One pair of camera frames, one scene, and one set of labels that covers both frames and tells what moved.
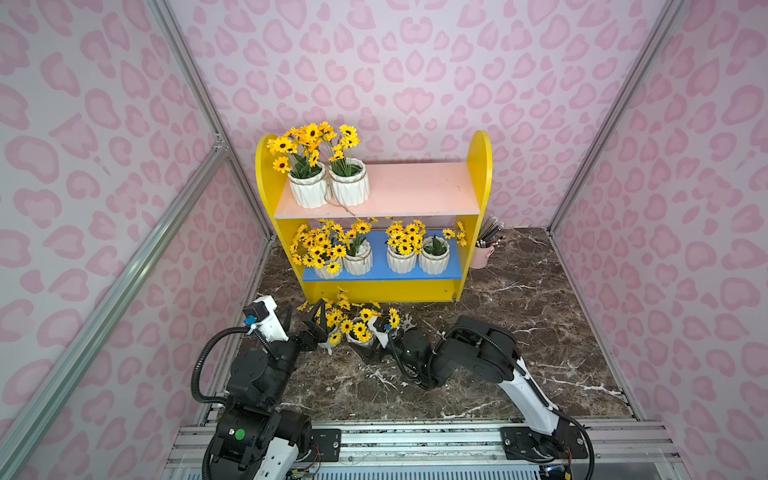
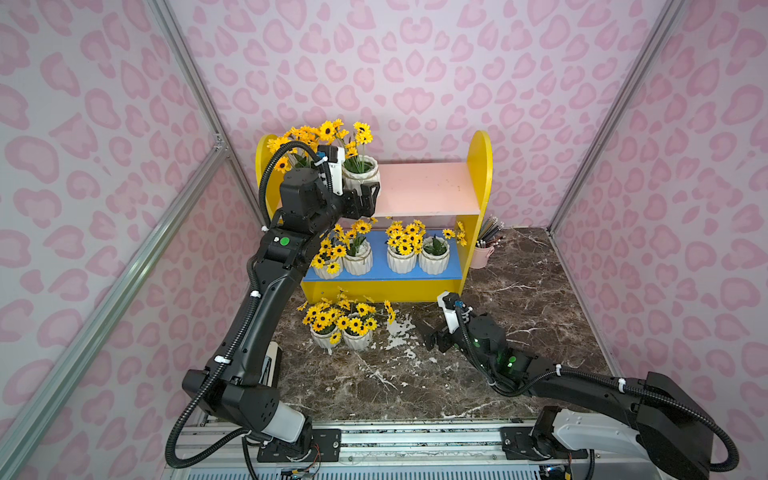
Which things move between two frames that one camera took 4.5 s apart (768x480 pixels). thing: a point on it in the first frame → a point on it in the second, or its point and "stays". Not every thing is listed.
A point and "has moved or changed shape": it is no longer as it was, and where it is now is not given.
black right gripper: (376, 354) → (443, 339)
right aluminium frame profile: (669, 13) stays
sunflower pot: (358, 259) stays
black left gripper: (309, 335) → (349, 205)
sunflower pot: (405, 243) stays
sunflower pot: (348, 181) has moved or changed shape
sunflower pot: (300, 159) stays
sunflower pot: (434, 251) stays
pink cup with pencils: (489, 235) stays
